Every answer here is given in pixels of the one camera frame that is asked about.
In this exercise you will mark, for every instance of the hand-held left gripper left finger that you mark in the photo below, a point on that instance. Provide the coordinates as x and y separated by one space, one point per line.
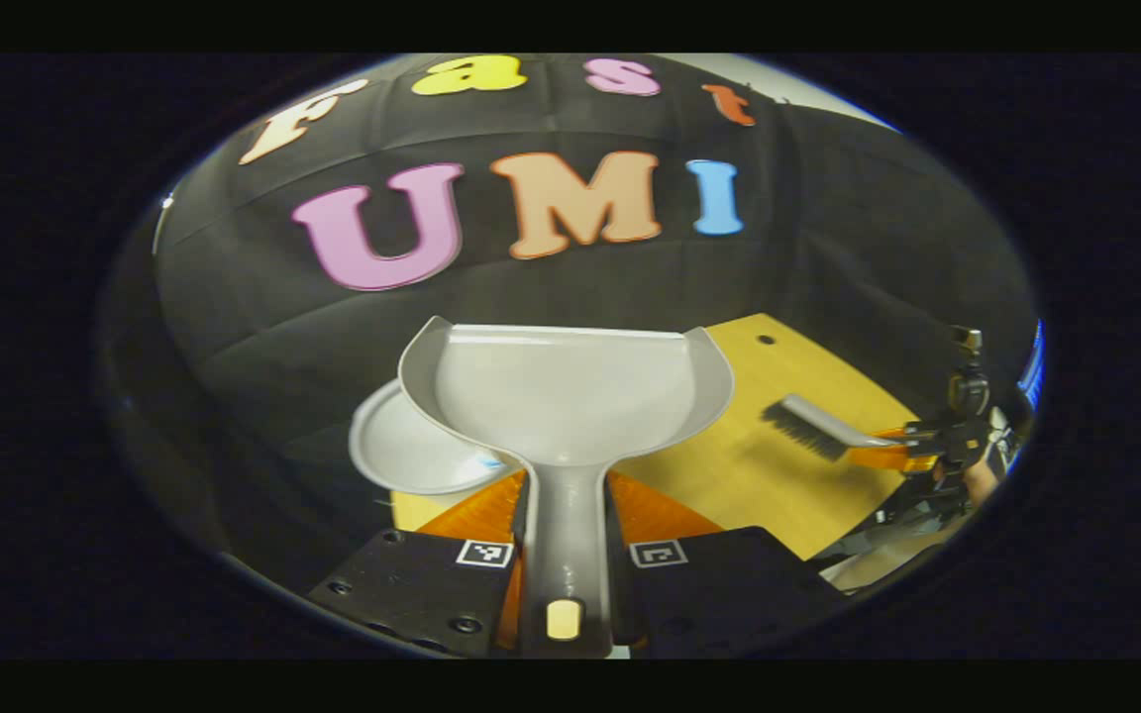
412 594

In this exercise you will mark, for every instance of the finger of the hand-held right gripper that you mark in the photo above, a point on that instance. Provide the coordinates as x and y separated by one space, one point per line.
887 458

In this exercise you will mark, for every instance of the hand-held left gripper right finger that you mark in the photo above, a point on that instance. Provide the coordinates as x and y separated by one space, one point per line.
719 584

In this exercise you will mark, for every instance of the small grey broom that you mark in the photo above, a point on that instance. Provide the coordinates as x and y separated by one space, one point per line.
818 421

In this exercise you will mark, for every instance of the white ribbed garbage bin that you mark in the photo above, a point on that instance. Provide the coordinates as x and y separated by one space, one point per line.
402 451

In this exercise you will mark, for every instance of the blue paper trash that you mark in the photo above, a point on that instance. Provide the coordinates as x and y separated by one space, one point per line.
491 462

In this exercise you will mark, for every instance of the grey plastic dustpan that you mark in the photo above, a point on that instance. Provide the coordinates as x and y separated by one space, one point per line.
570 396

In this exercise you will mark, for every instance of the black backdrop cloth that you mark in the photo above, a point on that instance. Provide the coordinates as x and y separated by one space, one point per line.
263 347

